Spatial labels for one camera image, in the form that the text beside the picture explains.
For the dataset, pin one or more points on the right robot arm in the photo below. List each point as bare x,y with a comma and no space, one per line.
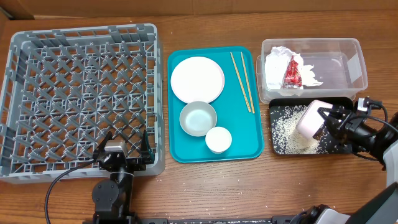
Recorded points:
383,207

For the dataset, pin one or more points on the white cup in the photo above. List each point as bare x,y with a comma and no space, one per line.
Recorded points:
218,140

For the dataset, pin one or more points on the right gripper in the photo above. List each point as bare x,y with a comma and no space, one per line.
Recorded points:
339,121

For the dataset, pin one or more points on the wooden chopstick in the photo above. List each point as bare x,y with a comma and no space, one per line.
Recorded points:
247,83
240,82

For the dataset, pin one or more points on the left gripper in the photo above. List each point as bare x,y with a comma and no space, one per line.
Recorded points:
140,164

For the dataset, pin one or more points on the grey-green bowl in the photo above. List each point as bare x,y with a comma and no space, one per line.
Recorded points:
197,118

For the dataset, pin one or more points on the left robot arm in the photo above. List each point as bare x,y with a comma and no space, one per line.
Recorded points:
112,197

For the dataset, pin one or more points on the pink bowl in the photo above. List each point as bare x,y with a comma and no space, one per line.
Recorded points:
311,122

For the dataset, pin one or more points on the clear plastic bin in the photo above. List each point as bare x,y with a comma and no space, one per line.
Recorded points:
338,64

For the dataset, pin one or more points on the white napkin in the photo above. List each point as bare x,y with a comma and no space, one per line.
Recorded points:
275,65

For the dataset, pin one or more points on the grey dishwasher rack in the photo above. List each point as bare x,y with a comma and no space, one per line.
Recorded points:
63,90

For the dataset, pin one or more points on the red snack wrapper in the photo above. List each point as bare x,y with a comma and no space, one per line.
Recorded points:
292,77

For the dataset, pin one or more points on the right wooden chopstick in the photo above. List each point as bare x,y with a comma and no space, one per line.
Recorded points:
247,83

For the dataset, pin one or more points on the spilled rice pile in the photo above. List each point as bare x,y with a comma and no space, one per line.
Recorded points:
285,137

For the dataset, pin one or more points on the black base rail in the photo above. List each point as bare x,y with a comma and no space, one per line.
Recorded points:
284,219

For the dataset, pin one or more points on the white round plate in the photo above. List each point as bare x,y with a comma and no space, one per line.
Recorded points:
197,79

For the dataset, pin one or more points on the black tray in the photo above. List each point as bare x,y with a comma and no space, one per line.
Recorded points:
334,147

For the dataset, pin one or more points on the left wooden chopstick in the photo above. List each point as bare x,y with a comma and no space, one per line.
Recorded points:
240,82

